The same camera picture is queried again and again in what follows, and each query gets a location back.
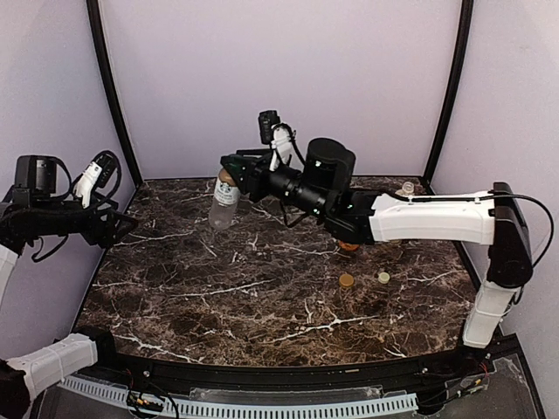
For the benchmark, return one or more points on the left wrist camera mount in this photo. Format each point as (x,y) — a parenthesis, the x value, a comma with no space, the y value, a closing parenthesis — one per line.
(85,188)

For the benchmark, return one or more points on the orange juice bottle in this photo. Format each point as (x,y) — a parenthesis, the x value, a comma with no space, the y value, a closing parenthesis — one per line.
(348,247)

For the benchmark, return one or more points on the green cap coffee bottle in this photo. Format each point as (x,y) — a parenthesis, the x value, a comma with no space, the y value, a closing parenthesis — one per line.
(225,201)

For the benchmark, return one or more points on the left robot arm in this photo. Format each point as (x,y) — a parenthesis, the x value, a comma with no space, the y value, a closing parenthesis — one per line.
(33,210)

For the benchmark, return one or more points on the yellow tea bottle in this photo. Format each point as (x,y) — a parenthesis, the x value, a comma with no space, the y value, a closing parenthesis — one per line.
(406,189)

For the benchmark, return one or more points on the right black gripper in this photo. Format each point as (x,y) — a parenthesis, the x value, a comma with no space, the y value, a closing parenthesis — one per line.
(251,175)

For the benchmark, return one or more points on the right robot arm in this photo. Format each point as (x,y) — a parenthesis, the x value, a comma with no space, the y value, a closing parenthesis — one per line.
(365,216)

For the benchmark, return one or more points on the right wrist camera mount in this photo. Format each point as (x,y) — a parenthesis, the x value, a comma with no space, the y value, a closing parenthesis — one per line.
(279,137)

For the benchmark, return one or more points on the orange bottle cap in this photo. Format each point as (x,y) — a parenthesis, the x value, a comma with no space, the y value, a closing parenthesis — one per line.
(346,281)

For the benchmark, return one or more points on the left black frame post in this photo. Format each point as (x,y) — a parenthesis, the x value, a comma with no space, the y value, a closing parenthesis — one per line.
(109,86)

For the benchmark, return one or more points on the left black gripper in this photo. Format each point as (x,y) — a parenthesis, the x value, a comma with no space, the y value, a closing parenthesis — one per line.
(90,219)

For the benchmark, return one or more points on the right black frame post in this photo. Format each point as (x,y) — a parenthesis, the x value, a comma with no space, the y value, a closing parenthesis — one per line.
(451,91)

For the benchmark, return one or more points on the cream bottle cap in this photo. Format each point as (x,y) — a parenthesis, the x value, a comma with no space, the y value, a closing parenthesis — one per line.
(383,277)

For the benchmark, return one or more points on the black front rail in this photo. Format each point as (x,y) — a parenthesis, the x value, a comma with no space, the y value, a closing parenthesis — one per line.
(421,373)

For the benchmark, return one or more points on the black frame post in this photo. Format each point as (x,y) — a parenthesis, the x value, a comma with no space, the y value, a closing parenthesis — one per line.
(451,91)
(109,86)

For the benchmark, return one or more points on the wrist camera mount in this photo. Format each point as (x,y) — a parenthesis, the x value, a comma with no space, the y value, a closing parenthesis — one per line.
(279,137)
(85,188)

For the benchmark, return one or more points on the white slotted cable duct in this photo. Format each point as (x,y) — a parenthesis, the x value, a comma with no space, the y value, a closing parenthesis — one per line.
(177,406)

